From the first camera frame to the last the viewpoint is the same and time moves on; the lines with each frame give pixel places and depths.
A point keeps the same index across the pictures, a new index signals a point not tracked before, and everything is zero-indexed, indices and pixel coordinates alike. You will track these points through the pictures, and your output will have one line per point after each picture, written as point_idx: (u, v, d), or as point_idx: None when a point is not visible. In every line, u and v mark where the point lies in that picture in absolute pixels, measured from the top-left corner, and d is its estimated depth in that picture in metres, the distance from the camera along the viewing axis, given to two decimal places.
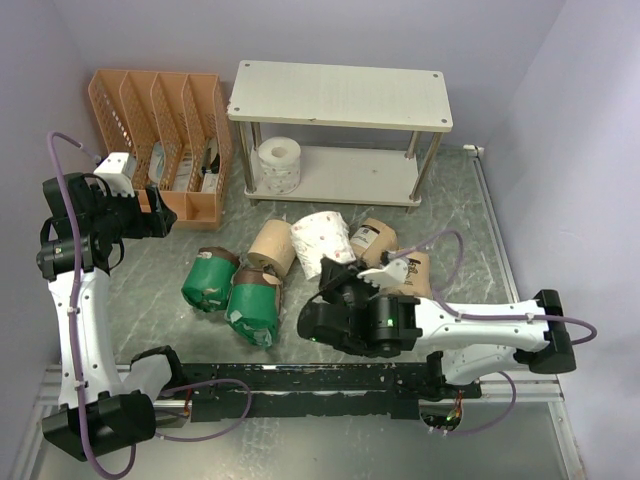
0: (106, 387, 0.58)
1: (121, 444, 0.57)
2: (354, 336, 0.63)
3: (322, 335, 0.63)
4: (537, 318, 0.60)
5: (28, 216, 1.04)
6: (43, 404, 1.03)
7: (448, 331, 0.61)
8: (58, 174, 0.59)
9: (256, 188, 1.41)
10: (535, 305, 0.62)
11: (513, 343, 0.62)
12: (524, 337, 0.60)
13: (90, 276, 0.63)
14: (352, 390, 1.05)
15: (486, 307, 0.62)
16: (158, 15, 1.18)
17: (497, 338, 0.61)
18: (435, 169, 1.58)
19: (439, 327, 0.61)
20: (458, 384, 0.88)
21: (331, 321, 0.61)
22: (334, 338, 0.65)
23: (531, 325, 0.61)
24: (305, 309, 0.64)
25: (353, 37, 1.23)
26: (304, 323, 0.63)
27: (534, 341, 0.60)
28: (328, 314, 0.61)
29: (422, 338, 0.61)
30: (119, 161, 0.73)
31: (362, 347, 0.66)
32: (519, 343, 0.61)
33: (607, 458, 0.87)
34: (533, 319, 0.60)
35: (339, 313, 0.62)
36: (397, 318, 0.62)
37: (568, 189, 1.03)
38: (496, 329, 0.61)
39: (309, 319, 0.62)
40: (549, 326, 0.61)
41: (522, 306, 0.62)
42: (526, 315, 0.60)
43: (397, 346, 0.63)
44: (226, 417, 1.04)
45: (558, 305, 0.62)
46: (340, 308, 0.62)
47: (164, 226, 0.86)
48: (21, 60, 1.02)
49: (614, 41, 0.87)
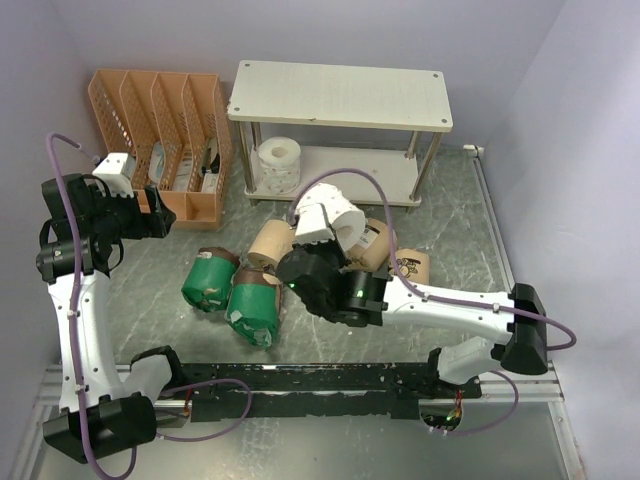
0: (106, 391, 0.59)
1: (121, 447, 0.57)
2: (328, 298, 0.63)
3: (299, 286, 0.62)
4: (503, 308, 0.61)
5: (28, 216, 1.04)
6: (43, 404, 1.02)
7: (412, 308, 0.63)
8: (57, 176, 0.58)
9: (256, 188, 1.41)
10: (506, 298, 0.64)
11: (477, 331, 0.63)
12: (486, 326, 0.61)
13: (90, 279, 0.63)
14: (352, 390, 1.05)
15: (456, 293, 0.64)
16: (158, 15, 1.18)
17: (461, 324, 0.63)
18: (435, 169, 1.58)
19: (404, 303, 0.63)
20: (450, 379, 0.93)
21: (320, 274, 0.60)
22: (307, 294, 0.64)
23: (496, 315, 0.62)
24: (291, 257, 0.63)
25: (353, 37, 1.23)
26: (289, 268, 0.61)
27: (496, 332, 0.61)
28: (318, 266, 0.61)
29: (386, 313, 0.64)
30: (118, 162, 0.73)
31: (324, 312, 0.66)
32: (482, 331, 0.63)
33: (607, 458, 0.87)
34: (498, 309, 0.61)
35: (326, 269, 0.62)
36: (368, 291, 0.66)
37: (568, 189, 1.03)
38: (459, 314, 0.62)
39: (297, 268, 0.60)
40: (515, 318, 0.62)
41: (491, 297, 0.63)
42: (492, 304, 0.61)
43: (362, 318, 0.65)
44: (226, 417, 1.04)
45: (531, 300, 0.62)
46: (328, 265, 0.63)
47: (164, 226, 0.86)
48: (20, 59, 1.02)
49: (614, 41, 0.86)
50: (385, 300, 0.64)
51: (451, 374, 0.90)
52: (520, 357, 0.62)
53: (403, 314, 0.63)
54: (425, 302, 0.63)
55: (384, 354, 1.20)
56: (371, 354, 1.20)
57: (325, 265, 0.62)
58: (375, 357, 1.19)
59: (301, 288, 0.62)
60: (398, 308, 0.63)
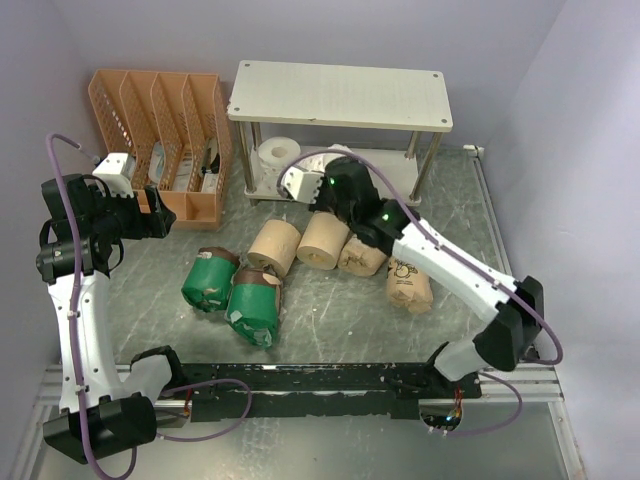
0: (107, 391, 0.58)
1: (121, 447, 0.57)
2: (355, 208, 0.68)
3: (337, 186, 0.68)
4: (502, 287, 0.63)
5: (28, 216, 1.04)
6: (42, 404, 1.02)
7: (422, 250, 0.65)
8: (57, 176, 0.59)
9: (256, 188, 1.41)
10: (511, 281, 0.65)
11: (467, 297, 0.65)
12: (478, 293, 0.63)
13: (90, 280, 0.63)
14: (352, 390, 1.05)
15: (469, 255, 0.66)
16: (159, 15, 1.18)
17: (456, 284, 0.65)
18: (435, 169, 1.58)
19: (418, 244, 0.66)
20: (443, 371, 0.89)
21: (359, 181, 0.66)
22: (340, 197, 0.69)
23: (493, 290, 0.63)
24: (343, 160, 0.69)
25: (353, 37, 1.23)
26: (336, 166, 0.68)
27: (483, 303, 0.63)
28: (361, 175, 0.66)
29: (398, 244, 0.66)
30: (118, 162, 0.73)
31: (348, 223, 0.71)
32: (472, 299, 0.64)
33: (607, 458, 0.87)
34: (497, 286, 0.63)
35: (367, 182, 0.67)
36: (394, 219, 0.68)
37: (568, 189, 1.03)
38: (458, 275, 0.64)
39: (342, 168, 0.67)
40: (508, 299, 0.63)
41: (498, 276, 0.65)
42: (493, 280, 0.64)
43: (376, 240, 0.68)
44: (225, 417, 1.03)
45: (533, 296, 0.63)
46: (369, 180, 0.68)
47: (164, 227, 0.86)
48: (21, 59, 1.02)
49: (615, 40, 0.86)
50: (403, 231, 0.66)
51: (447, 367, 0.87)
52: (490, 341, 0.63)
53: (411, 252, 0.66)
54: (436, 250, 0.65)
55: (384, 354, 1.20)
56: (371, 354, 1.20)
57: (367, 180, 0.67)
58: (376, 357, 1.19)
59: (337, 187, 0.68)
60: (410, 244, 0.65)
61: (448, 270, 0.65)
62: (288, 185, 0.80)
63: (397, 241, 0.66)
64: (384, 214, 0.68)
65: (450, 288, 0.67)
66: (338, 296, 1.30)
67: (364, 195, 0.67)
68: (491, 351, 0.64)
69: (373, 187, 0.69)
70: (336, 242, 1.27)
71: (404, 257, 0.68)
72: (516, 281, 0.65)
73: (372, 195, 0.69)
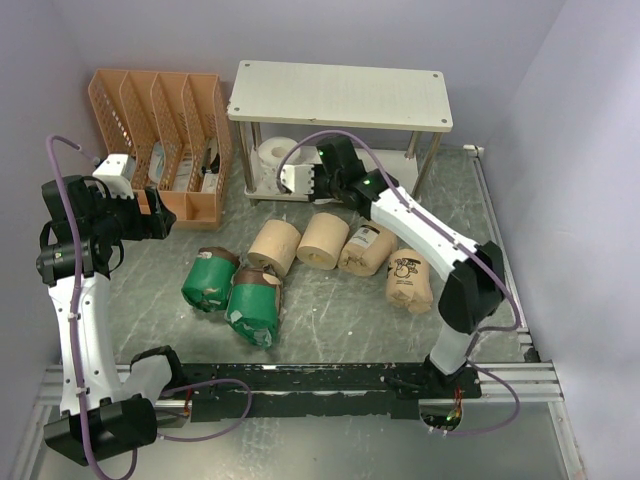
0: (107, 393, 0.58)
1: (121, 449, 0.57)
2: (339, 175, 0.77)
3: (325, 157, 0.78)
4: (461, 248, 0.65)
5: (28, 216, 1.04)
6: (42, 404, 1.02)
7: (394, 212, 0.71)
8: (58, 178, 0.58)
9: (256, 188, 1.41)
10: (472, 244, 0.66)
11: (431, 257, 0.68)
12: (437, 250, 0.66)
13: (90, 282, 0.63)
14: (352, 390, 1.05)
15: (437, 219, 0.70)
16: (159, 15, 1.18)
17: (421, 243, 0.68)
18: (435, 169, 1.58)
19: (390, 207, 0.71)
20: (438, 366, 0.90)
21: (341, 151, 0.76)
22: (328, 169, 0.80)
23: (453, 251, 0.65)
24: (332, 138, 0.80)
25: (354, 37, 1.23)
26: (325, 139, 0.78)
27: (441, 260, 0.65)
28: (345, 147, 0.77)
29: (374, 206, 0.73)
30: (118, 163, 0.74)
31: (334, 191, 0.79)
32: (434, 258, 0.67)
33: (607, 458, 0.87)
34: (457, 247, 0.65)
35: (350, 152, 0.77)
36: (374, 184, 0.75)
37: (568, 188, 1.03)
38: (422, 234, 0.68)
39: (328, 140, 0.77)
40: (467, 258, 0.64)
41: (463, 239, 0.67)
42: (453, 240, 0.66)
43: (356, 203, 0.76)
44: (226, 417, 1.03)
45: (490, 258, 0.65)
46: (353, 154, 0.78)
47: (164, 227, 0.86)
48: (21, 59, 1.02)
49: (615, 41, 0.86)
50: (379, 195, 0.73)
51: (441, 358, 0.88)
52: (447, 297, 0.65)
53: (384, 213, 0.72)
54: (407, 212, 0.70)
55: (384, 354, 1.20)
56: (371, 354, 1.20)
57: (351, 151, 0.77)
58: (376, 357, 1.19)
59: (324, 159, 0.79)
60: (384, 206, 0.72)
61: (414, 230, 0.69)
62: (284, 180, 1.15)
63: (373, 203, 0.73)
64: (365, 180, 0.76)
65: (421, 253, 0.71)
66: (338, 296, 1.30)
67: (347, 164, 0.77)
68: (450, 308, 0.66)
69: (359, 161, 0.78)
70: (336, 242, 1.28)
71: (382, 222, 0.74)
72: (477, 244, 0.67)
73: (358, 166, 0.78)
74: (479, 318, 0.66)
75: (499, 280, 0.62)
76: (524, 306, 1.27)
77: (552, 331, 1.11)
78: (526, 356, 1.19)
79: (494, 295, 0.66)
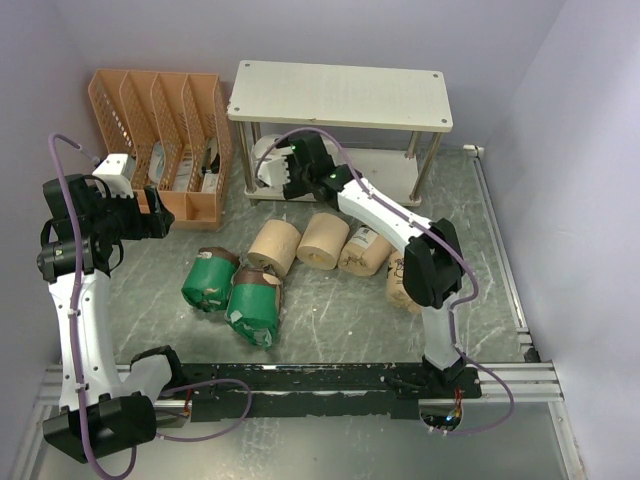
0: (106, 389, 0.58)
1: (121, 446, 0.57)
2: (310, 169, 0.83)
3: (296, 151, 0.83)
4: (416, 225, 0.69)
5: (28, 217, 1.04)
6: (43, 404, 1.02)
7: (358, 201, 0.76)
8: (60, 175, 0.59)
9: (256, 188, 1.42)
10: (426, 221, 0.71)
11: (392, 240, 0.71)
12: (397, 232, 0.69)
13: (90, 279, 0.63)
14: (352, 391, 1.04)
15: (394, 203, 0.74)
16: (159, 15, 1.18)
17: (382, 227, 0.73)
18: (435, 169, 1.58)
19: (354, 195, 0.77)
20: (436, 364, 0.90)
21: (312, 146, 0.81)
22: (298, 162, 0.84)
23: (409, 229, 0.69)
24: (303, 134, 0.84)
25: (354, 38, 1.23)
26: (296, 134, 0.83)
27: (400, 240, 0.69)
28: (314, 142, 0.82)
29: (341, 196, 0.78)
30: (118, 163, 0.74)
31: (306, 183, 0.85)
32: (394, 238, 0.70)
33: (608, 458, 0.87)
34: (412, 225, 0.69)
35: (320, 147, 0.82)
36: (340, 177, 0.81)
37: (568, 188, 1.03)
38: (381, 217, 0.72)
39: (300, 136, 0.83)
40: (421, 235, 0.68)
41: (418, 218, 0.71)
42: (408, 219, 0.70)
43: (324, 196, 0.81)
44: (226, 417, 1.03)
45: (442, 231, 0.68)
46: (322, 147, 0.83)
47: (163, 226, 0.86)
48: (21, 59, 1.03)
49: (616, 41, 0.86)
50: (344, 185, 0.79)
51: (431, 351, 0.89)
52: (408, 271, 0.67)
53: (349, 202, 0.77)
54: (367, 198, 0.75)
55: (384, 354, 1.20)
56: (371, 355, 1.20)
57: (321, 145, 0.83)
58: (375, 357, 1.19)
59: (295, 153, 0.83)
60: (348, 194, 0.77)
61: (373, 213, 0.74)
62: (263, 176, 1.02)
63: (338, 193, 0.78)
64: (333, 174, 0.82)
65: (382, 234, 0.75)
66: (337, 296, 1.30)
67: (317, 158, 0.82)
68: (412, 281, 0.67)
69: (329, 155, 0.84)
70: (336, 241, 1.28)
71: (350, 211, 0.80)
72: (432, 221, 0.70)
73: (327, 159, 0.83)
74: (441, 292, 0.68)
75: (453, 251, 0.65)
76: (525, 306, 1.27)
77: (552, 331, 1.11)
78: (526, 356, 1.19)
79: (452, 269, 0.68)
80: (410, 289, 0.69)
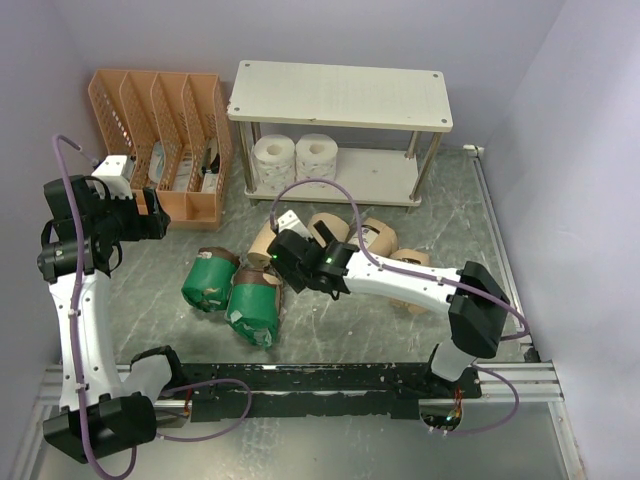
0: (106, 389, 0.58)
1: (121, 447, 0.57)
2: (301, 267, 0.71)
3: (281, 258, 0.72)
4: (446, 282, 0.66)
5: (28, 216, 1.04)
6: (43, 404, 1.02)
7: (369, 276, 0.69)
8: (64, 176, 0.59)
9: (256, 188, 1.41)
10: (454, 273, 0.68)
11: (423, 302, 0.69)
12: (429, 295, 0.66)
13: (91, 278, 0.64)
14: (352, 391, 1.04)
15: (409, 265, 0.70)
16: (159, 16, 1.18)
17: (410, 295, 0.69)
18: (435, 169, 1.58)
19: (362, 272, 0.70)
20: (440, 375, 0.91)
21: (291, 243, 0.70)
22: (289, 268, 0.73)
23: (439, 288, 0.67)
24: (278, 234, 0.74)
25: (354, 38, 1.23)
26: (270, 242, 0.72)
27: (438, 302, 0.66)
28: (291, 238, 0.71)
29: (349, 280, 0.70)
30: (118, 164, 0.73)
31: (299, 278, 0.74)
32: (426, 301, 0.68)
33: (608, 458, 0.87)
34: (442, 282, 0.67)
35: (299, 240, 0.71)
36: (335, 257, 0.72)
37: (568, 188, 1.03)
38: (406, 285, 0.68)
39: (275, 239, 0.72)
40: (454, 290, 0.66)
41: (441, 271, 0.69)
42: (435, 277, 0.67)
43: (330, 284, 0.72)
44: (226, 417, 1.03)
45: (478, 278, 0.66)
46: (303, 239, 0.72)
47: (162, 227, 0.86)
48: (21, 59, 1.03)
49: (616, 41, 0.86)
50: (345, 266, 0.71)
51: (439, 365, 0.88)
52: (460, 332, 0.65)
53: (360, 281, 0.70)
54: (379, 270, 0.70)
55: (384, 354, 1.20)
56: (371, 355, 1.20)
57: (300, 238, 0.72)
58: (375, 357, 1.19)
59: (281, 261, 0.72)
60: (356, 274, 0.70)
61: (396, 285, 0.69)
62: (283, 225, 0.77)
63: (345, 277, 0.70)
64: (327, 258, 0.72)
65: (408, 300, 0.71)
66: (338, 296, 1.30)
67: (304, 252, 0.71)
68: (468, 340, 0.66)
69: (310, 244, 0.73)
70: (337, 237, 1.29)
71: (361, 289, 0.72)
72: (459, 271, 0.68)
73: (314, 247, 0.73)
74: (497, 336, 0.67)
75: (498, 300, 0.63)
76: (525, 306, 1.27)
77: (552, 331, 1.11)
78: (526, 356, 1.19)
79: (501, 312, 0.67)
80: (465, 346, 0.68)
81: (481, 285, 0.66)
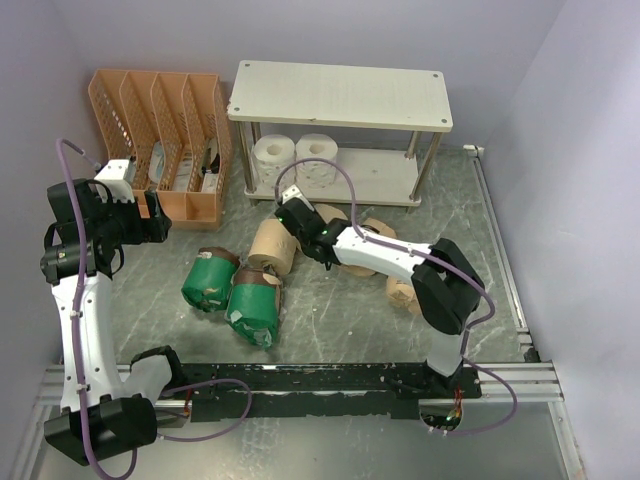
0: (107, 390, 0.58)
1: (121, 449, 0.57)
2: (300, 235, 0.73)
3: (284, 222, 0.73)
4: (416, 253, 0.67)
5: (28, 216, 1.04)
6: (43, 404, 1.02)
7: (354, 247, 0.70)
8: (67, 180, 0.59)
9: (256, 188, 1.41)
10: (425, 246, 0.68)
11: (395, 273, 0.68)
12: (400, 265, 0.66)
13: (93, 280, 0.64)
14: (352, 391, 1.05)
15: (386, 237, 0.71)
16: (158, 16, 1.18)
17: (383, 266, 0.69)
18: (435, 169, 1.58)
19: (349, 243, 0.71)
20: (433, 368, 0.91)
21: (297, 211, 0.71)
22: (290, 231, 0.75)
23: (410, 258, 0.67)
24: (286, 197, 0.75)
25: (354, 38, 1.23)
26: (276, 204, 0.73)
27: (405, 272, 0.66)
28: (298, 208, 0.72)
29: (337, 250, 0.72)
30: (121, 168, 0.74)
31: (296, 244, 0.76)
32: (397, 272, 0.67)
33: (608, 458, 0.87)
34: (413, 254, 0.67)
35: (305, 209, 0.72)
36: (333, 232, 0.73)
37: (568, 188, 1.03)
38: (381, 256, 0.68)
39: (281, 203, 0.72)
40: (423, 260, 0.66)
41: (414, 245, 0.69)
42: (408, 249, 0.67)
43: (323, 254, 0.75)
44: (226, 417, 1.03)
45: (447, 254, 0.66)
46: (309, 209, 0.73)
47: (163, 231, 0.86)
48: (21, 58, 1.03)
49: (615, 42, 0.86)
50: (337, 237, 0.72)
51: (432, 358, 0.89)
52: (424, 303, 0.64)
53: (346, 251, 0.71)
54: (363, 242, 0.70)
55: (384, 354, 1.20)
56: (371, 355, 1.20)
57: (305, 207, 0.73)
58: (375, 357, 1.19)
59: (284, 224, 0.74)
60: (342, 244, 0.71)
61: (373, 256, 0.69)
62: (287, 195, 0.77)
63: (334, 246, 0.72)
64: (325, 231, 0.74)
65: (385, 272, 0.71)
66: (337, 296, 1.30)
67: (306, 221, 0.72)
68: (432, 313, 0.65)
69: (314, 215, 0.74)
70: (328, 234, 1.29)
71: (349, 260, 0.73)
72: (431, 245, 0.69)
73: (316, 218, 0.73)
74: (464, 315, 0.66)
75: (461, 273, 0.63)
76: (525, 306, 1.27)
77: (552, 331, 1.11)
78: (526, 356, 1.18)
79: (471, 291, 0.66)
80: (430, 320, 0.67)
81: (449, 260, 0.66)
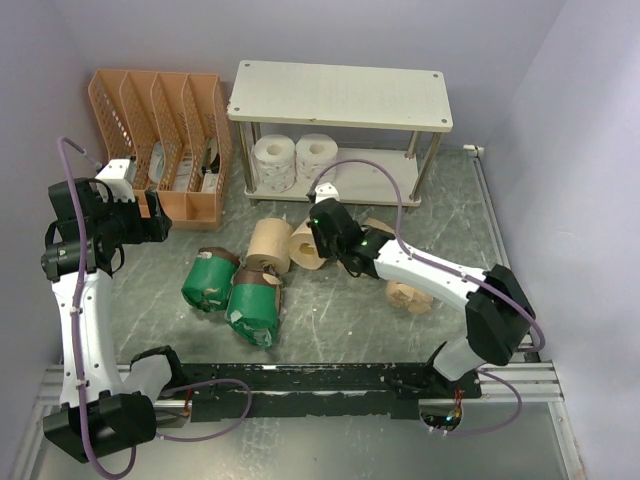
0: (107, 387, 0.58)
1: (120, 446, 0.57)
2: (338, 241, 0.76)
3: (321, 225, 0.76)
4: (470, 279, 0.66)
5: (28, 215, 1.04)
6: (43, 404, 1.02)
7: (400, 263, 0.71)
8: (68, 178, 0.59)
9: (256, 188, 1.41)
10: (480, 273, 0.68)
11: (446, 298, 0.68)
12: (452, 289, 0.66)
13: (94, 276, 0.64)
14: (352, 391, 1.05)
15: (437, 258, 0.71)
16: (158, 16, 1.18)
17: (434, 290, 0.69)
18: (435, 169, 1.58)
19: (393, 259, 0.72)
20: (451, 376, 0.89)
21: (337, 217, 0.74)
22: (323, 235, 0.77)
23: (463, 284, 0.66)
24: (324, 200, 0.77)
25: (353, 37, 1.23)
26: (315, 206, 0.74)
27: (458, 298, 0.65)
28: (338, 213, 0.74)
29: (378, 264, 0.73)
30: (121, 167, 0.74)
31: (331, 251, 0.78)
32: (447, 296, 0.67)
33: (608, 458, 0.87)
34: (466, 279, 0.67)
35: (343, 215, 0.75)
36: (373, 243, 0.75)
37: (568, 187, 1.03)
38: (431, 277, 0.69)
39: (322, 206, 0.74)
40: (478, 287, 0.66)
41: (466, 269, 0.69)
42: (460, 273, 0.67)
43: (360, 265, 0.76)
44: (226, 417, 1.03)
45: (504, 283, 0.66)
46: (348, 216, 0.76)
47: (163, 230, 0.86)
48: (22, 58, 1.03)
49: (615, 41, 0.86)
50: (379, 251, 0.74)
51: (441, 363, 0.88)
52: (474, 332, 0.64)
53: (388, 266, 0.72)
54: (409, 260, 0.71)
55: (384, 354, 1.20)
56: (371, 355, 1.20)
57: (345, 214, 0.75)
58: (375, 357, 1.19)
59: (320, 227, 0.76)
60: (385, 259, 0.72)
61: (420, 275, 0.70)
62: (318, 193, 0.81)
63: (375, 259, 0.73)
64: (364, 241, 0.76)
65: (432, 293, 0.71)
66: (338, 296, 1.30)
67: (345, 229, 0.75)
68: (481, 341, 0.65)
69: (353, 223, 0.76)
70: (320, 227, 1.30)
71: (390, 276, 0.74)
72: (486, 271, 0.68)
73: (355, 227, 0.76)
74: (514, 345, 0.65)
75: (516, 304, 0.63)
76: None
77: (552, 331, 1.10)
78: (526, 356, 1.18)
79: (521, 321, 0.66)
80: (479, 349, 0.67)
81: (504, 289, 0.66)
